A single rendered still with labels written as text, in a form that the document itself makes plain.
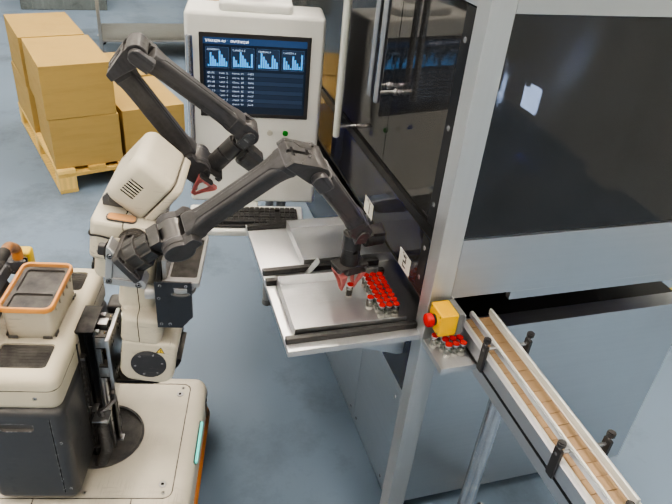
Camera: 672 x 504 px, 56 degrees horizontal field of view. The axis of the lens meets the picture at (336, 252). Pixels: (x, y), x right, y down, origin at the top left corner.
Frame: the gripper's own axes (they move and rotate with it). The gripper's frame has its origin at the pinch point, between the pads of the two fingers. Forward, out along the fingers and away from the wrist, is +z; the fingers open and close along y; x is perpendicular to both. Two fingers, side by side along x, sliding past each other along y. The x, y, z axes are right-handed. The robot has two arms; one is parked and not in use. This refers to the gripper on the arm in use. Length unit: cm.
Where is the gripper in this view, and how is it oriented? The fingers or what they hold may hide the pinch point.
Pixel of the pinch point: (346, 286)
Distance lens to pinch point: 199.8
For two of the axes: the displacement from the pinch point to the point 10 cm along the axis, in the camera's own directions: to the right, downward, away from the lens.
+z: -0.8, 8.3, 5.5
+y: 8.6, -2.1, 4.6
